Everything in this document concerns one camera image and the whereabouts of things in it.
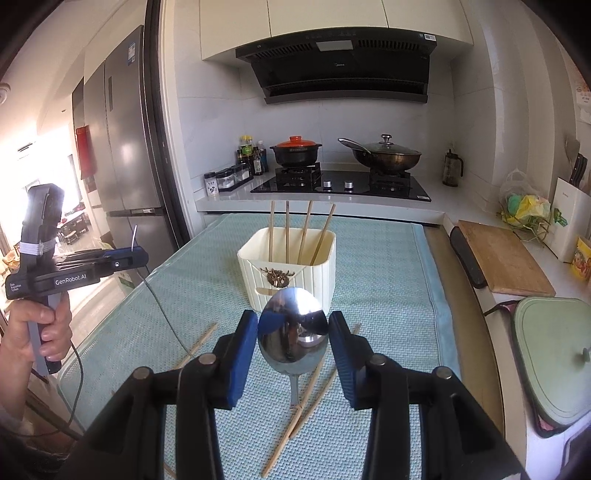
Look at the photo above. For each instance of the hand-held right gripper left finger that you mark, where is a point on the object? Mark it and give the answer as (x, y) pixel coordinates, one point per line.
(242, 360)

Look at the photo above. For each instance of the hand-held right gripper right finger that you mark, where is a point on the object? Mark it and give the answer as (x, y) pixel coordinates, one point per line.
(344, 360)

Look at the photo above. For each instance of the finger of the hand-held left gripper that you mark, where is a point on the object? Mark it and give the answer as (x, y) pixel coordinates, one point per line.
(129, 256)
(92, 272)

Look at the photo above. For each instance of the metal spoon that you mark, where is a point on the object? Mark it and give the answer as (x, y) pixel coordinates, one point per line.
(291, 323)

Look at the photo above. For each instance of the cream ribbed utensil holder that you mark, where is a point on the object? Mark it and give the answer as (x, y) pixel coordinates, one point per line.
(318, 281)

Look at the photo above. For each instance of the pile of wooden chopsticks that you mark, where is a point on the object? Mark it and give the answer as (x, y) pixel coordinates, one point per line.
(287, 230)

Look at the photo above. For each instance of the person's left forearm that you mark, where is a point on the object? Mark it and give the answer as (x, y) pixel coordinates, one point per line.
(11, 378)

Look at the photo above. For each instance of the person's left hand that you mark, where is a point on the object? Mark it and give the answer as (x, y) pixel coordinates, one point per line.
(60, 323)

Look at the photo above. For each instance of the light blue table mat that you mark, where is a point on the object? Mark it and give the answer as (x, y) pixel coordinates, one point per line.
(392, 300)

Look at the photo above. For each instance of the white spice jar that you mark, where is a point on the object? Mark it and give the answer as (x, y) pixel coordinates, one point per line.
(211, 185)

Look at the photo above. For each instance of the grey refrigerator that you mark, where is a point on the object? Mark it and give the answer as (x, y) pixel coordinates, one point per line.
(124, 138)

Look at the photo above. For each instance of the rack of spice jars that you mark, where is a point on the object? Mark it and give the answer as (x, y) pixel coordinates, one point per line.
(233, 179)

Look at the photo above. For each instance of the yellow cap oil bottle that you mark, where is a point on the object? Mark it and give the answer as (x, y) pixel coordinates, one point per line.
(245, 150)

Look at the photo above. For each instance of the dark sauce bottle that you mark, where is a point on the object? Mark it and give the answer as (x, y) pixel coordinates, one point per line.
(258, 161)

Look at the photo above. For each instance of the black oblong object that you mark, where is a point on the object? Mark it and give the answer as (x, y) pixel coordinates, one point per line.
(466, 256)

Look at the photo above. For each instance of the black gas stove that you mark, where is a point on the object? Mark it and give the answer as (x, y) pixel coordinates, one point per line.
(341, 184)

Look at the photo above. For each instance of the wooden cutting board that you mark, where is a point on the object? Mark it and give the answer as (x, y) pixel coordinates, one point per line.
(503, 258)

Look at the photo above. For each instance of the black clay pot red lid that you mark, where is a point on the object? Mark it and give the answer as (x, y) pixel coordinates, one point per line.
(295, 154)

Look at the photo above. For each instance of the wok with glass lid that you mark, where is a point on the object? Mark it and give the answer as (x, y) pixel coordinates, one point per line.
(388, 159)

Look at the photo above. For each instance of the green lidded electric pan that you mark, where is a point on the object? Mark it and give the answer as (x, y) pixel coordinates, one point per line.
(554, 350)

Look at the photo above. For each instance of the dark glass pitcher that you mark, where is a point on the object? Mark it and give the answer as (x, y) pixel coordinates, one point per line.
(450, 170)

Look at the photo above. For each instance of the plastic bag with produce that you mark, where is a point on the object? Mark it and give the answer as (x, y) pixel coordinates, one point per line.
(526, 207)

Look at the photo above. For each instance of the yellow printed cup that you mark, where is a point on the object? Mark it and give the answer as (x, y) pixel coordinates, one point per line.
(582, 261)

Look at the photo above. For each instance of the white knife block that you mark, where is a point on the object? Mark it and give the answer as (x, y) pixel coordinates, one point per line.
(570, 221)

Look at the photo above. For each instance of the black range hood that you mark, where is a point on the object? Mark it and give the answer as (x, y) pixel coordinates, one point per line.
(341, 69)

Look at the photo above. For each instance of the hanging printed paper bag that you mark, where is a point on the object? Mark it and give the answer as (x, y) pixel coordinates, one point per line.
(582, 97)

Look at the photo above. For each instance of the white wall cabinet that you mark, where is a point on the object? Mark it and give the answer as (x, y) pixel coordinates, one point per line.
(323, 23)

